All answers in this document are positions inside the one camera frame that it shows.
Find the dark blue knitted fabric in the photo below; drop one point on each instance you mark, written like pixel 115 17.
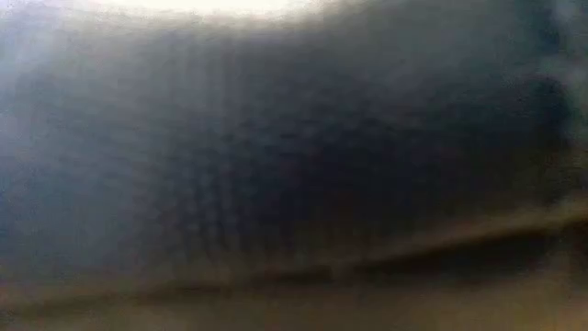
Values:
pixel 257 138

